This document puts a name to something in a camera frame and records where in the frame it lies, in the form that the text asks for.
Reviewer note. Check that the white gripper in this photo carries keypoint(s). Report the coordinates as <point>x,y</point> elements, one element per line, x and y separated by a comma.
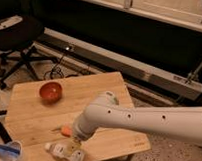
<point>80,134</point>

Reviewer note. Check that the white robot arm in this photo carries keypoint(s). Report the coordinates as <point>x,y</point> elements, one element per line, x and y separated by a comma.
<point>180,123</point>

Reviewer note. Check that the orange carrot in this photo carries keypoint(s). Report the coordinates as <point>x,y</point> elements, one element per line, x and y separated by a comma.
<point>64,130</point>

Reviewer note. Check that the wooden cutting board table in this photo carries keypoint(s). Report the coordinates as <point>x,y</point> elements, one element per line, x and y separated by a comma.
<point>34,123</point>

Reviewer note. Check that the red bowl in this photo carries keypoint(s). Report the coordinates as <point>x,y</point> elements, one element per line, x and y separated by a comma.
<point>51,91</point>

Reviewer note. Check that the blue white plastic bag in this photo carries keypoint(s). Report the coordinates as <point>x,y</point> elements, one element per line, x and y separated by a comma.
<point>10,151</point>

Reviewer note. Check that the black flat device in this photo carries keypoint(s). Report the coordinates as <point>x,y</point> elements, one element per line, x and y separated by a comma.
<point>4,135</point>

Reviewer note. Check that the black office chair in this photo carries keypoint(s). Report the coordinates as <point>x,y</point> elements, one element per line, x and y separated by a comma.
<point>17,35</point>

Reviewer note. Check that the metal floor rail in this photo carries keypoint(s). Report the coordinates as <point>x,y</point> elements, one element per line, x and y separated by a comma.
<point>150,79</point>

